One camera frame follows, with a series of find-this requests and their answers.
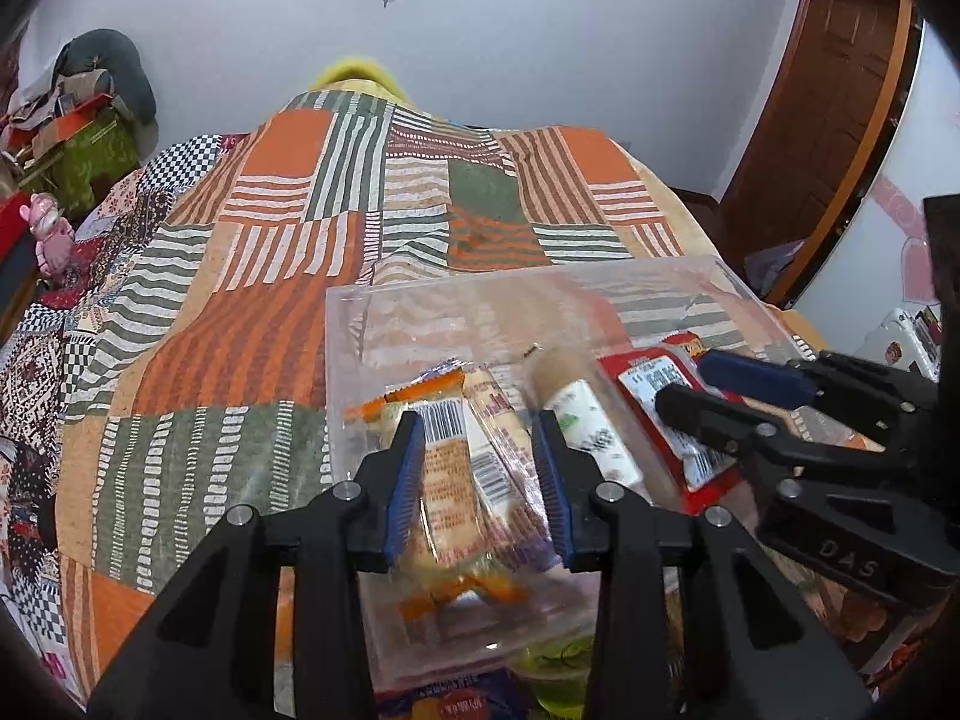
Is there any pink plush toy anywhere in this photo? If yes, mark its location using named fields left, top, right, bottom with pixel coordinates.
left=27, top=192, right=76, bottom=278

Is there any orange cardboard box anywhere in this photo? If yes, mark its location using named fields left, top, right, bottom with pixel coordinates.
left=30, top=94, right=121, bottom=158

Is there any orange-edged clear snack packet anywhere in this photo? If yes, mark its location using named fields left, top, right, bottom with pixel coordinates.
left=343, top=360, right=530, bottom=605

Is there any yellow pillow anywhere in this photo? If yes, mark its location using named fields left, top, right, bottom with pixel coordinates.
left=311, top=54, right=413, bottom=107

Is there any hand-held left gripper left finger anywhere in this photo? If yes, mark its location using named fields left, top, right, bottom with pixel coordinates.
left=86, top=411, right=426, bottom=720

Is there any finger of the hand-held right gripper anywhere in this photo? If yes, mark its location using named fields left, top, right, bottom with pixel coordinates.
left=697, top=349, right=938, bottom=432
left=656, top=382, right=912, bottom=511

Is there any blue orange snack packet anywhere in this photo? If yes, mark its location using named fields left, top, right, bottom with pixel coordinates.
left=375, top=679, right=537, bottom=720

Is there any red snack packet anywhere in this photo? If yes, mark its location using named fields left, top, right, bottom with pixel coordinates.
left=597, top=331, right=751, bottom=515

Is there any green jelly cup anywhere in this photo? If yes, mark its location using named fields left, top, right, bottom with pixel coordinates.
left=514, top=634, right=597, bottom=720

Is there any white printed box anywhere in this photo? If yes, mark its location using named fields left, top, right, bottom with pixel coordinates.
left=855, top=306, right=942, bottom=380

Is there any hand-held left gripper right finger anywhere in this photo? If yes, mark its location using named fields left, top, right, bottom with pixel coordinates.
left=530, top=410, right=875, bottom=720

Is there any clear plastic container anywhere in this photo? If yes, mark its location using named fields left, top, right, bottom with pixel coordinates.
left=325, top=255, right=820, bottom=695

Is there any beige sausage stick packet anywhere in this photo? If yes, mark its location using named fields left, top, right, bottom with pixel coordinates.
left=529, top=351, right=647, bottom=488

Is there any beige bar snack packet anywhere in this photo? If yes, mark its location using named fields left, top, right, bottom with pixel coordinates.
left=461, top=361, right=552, bottom=552

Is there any green patterned cloth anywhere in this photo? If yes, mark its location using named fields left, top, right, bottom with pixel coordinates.
left=19, top=109, right=143, bottom=215

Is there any striped patchwork blanket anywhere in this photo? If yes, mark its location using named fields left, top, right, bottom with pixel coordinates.
left=0, top=90, right=818, bottom=706

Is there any brown wooden door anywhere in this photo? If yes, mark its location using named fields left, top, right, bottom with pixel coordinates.
left=718, top=0, right=922, bottom=308

